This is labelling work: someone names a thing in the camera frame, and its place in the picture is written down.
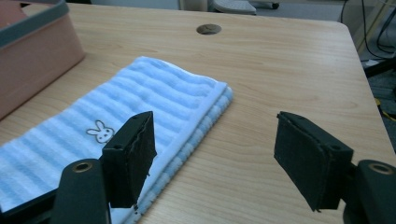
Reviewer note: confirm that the blue striped towel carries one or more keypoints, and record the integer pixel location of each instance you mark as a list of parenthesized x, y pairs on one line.
[(130, 102)]

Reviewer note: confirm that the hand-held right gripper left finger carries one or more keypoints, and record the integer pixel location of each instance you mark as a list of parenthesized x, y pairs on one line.
[(130, 161)]

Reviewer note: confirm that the pink storage box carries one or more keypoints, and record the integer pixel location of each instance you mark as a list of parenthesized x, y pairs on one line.
[(31, 59)]

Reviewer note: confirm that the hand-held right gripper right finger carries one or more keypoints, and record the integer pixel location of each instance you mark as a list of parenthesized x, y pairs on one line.
[(308, 155)]

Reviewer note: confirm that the office chair base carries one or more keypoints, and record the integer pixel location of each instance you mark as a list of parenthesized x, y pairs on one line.
[(233, 6)]

